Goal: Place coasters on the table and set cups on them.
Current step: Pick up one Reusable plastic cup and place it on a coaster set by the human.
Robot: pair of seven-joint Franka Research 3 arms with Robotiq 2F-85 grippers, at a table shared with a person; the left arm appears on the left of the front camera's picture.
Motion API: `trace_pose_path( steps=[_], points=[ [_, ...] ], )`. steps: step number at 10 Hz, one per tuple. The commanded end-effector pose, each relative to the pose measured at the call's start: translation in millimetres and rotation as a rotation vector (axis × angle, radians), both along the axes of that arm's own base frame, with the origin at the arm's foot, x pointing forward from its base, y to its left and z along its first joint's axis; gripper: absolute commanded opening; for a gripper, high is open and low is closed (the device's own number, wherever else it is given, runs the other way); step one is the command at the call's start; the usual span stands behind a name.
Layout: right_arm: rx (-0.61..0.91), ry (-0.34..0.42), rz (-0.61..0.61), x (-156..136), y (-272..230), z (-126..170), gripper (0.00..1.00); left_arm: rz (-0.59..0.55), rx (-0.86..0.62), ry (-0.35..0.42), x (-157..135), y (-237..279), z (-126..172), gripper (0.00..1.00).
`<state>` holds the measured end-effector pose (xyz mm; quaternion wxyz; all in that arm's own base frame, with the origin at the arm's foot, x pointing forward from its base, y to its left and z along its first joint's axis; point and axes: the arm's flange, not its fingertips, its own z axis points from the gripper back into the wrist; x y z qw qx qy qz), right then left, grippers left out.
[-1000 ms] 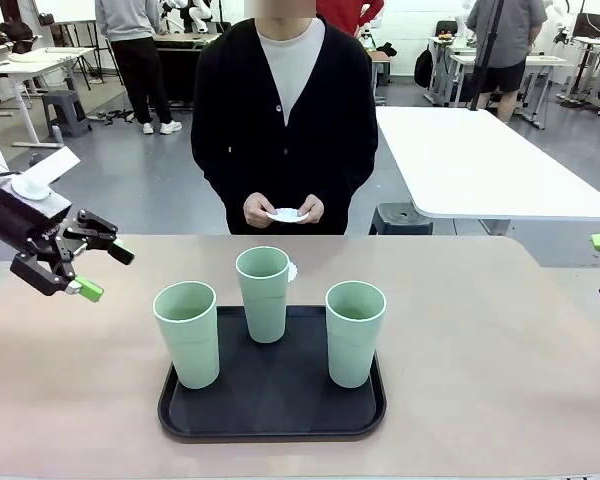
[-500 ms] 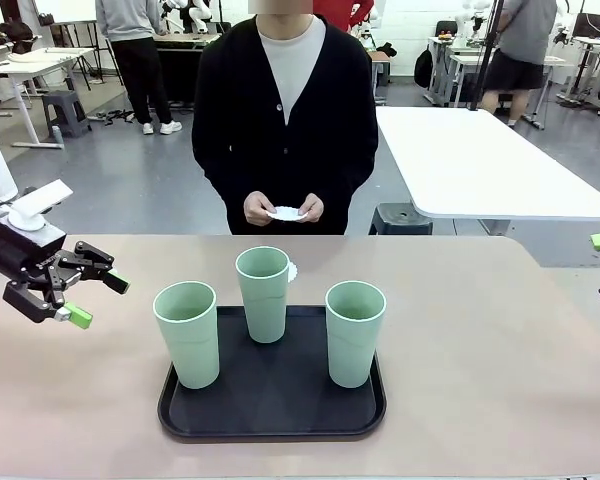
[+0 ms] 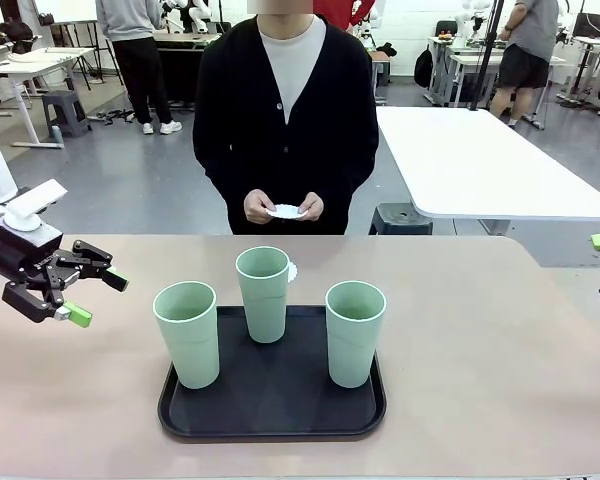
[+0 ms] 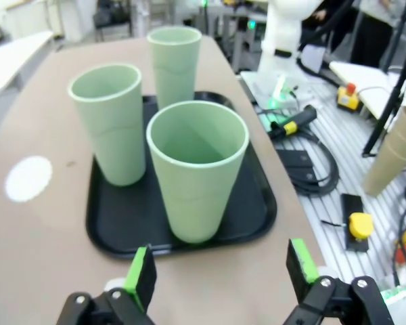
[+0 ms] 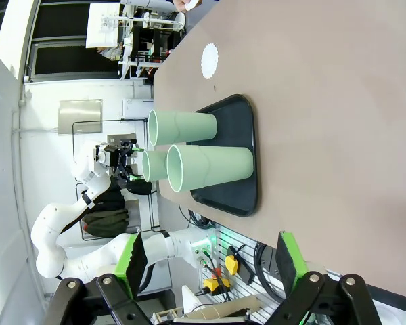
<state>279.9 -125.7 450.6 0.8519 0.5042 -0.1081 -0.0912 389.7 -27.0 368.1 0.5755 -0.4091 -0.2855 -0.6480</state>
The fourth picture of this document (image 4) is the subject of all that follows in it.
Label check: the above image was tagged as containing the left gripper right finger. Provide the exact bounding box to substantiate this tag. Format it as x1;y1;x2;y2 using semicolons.
284;238;395;325

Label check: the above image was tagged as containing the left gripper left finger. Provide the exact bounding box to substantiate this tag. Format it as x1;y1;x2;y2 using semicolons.
55;244;158;325

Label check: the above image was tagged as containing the pale green tall cup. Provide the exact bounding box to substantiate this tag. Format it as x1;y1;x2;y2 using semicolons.
146;26;202;111
145;100;250;244
67;64;147;187

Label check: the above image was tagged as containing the black plastic tray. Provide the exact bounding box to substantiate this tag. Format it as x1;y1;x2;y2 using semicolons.
85;90;278;261

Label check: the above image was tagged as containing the grey slatted aluminium bench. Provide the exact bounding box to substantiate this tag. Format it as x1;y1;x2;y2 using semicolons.
240;70;406;305

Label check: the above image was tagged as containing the yellow button on black plate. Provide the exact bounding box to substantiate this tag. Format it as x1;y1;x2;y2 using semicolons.
340;193;375;253

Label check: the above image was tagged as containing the black flat box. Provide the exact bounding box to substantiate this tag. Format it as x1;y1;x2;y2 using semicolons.
286;165;318;186
276;148;312;169

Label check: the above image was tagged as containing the white paper doily coaster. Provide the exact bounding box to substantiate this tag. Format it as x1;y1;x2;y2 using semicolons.
3;155;53;204

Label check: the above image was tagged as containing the white workbench table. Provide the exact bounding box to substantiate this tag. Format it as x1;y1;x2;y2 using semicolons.
330;60;406;119

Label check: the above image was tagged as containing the person in grey top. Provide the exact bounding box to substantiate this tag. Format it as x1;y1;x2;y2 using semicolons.
350;0;406;70

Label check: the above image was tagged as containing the person in dark clothes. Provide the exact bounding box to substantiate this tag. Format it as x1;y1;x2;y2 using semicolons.
300;0;348;55

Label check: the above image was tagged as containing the large white table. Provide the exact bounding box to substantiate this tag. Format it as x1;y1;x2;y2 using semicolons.
0;30;55;98

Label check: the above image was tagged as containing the black coiled cable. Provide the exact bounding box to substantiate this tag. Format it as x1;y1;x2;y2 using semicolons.
289;130;340;196

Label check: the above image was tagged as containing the black and yellow handheld switch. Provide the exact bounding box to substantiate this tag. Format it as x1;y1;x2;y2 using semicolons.
269;104;317;139

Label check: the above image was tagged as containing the black corrugated cable hose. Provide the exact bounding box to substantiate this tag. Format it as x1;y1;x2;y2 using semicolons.
296;0;355;87

